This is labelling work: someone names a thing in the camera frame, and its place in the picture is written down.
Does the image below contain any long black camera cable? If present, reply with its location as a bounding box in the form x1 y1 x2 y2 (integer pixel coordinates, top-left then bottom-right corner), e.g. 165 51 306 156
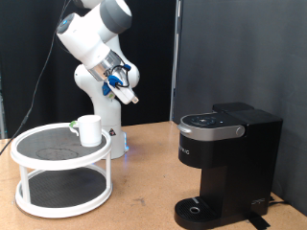
0 0 131 156

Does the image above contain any grey metal frame bar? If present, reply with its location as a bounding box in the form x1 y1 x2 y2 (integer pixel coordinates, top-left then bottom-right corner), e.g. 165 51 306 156
0 71 7 140

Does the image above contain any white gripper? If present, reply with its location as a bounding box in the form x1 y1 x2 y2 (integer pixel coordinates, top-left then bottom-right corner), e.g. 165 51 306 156
107 69 141 105

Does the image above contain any wrist camera blue mount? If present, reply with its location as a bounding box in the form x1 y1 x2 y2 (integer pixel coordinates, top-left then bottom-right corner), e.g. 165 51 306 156
102 81 113 97

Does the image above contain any large blue cable clip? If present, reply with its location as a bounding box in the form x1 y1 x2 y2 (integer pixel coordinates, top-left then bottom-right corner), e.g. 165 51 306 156
106 75 124 89

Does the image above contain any black power cord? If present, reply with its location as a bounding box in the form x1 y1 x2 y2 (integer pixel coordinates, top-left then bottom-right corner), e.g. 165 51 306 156
269 195 291 206

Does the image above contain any white mug green taped handle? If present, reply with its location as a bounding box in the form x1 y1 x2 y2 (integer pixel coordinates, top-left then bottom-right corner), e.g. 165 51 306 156
68 114 104 148

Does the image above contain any white two-tier turntable stand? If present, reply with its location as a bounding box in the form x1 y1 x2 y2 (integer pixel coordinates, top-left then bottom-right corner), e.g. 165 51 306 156
10 122 113 219

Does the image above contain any black Keurig coffee machine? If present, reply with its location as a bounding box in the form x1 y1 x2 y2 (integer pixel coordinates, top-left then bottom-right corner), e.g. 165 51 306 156
174 102 284 230

